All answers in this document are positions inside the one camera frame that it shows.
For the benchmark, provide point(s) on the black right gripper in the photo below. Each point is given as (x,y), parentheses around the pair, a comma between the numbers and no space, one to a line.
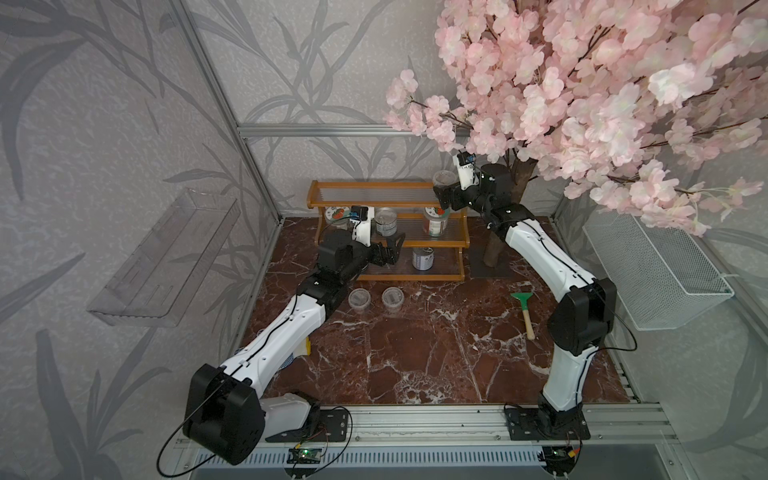
(443,195)

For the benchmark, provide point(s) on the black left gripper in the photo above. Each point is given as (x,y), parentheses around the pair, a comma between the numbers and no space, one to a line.
(389,256)

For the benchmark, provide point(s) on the clear jar tomato lid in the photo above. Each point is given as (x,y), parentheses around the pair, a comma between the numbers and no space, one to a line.
(435,221)

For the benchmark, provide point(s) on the silver green label tin can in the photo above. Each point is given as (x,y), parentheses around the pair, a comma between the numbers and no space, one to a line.
(385,220)

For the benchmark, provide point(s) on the small clear grey-label seed jar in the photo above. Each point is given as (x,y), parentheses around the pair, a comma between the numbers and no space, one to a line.
(393,299)

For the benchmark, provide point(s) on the tall clear tomato-label jar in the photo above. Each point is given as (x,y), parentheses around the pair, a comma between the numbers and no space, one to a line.
(337,216)

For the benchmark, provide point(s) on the small clear red-label seed jar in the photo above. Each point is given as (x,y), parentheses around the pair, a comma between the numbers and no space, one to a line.
(444,181)

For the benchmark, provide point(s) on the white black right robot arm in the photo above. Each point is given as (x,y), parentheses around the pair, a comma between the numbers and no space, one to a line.
(584,315)

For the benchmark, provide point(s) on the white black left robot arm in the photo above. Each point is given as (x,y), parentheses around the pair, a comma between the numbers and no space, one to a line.
(226,412)

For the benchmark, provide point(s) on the orange wooden three-tier shelf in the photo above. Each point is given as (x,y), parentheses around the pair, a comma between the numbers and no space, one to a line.
(434,239)

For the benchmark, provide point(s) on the purple label tin can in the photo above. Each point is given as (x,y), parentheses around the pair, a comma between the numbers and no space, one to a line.
(422,258)

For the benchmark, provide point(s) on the blue dotted work glove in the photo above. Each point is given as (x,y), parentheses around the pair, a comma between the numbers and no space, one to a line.
(304,348)

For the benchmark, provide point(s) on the left green circuit board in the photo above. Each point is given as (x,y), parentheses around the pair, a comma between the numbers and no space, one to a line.
(305,456)

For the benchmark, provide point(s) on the pink cherry blossom tree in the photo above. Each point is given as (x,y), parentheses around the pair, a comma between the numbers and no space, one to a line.
(593,91)

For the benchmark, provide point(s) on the right circuit board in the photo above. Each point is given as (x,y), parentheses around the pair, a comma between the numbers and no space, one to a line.
(560,461)

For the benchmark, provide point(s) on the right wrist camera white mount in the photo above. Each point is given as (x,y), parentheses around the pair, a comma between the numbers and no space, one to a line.
(465,166)

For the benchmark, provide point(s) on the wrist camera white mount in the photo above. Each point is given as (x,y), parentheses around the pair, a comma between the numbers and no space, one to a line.
(360,221)
(465,166)

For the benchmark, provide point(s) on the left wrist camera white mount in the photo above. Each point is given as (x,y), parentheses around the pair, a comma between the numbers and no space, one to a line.
(360,221)

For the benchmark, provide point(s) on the green scraper wooden handle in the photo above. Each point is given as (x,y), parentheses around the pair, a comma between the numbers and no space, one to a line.
(523,298)

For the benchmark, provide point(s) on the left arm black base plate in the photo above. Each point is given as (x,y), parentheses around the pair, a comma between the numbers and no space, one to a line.
(322,424)

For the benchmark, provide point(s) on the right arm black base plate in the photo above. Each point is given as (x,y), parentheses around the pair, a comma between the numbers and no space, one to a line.
(544,423)

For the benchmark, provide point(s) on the white wire mesh basket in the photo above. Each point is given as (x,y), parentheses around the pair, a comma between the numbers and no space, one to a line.
(663,277)

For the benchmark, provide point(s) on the clear acrylic wall shelf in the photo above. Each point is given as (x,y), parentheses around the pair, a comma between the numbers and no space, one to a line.
(156,284)

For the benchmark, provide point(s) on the aluminium front rail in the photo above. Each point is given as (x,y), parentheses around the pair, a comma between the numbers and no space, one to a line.
(476,436)

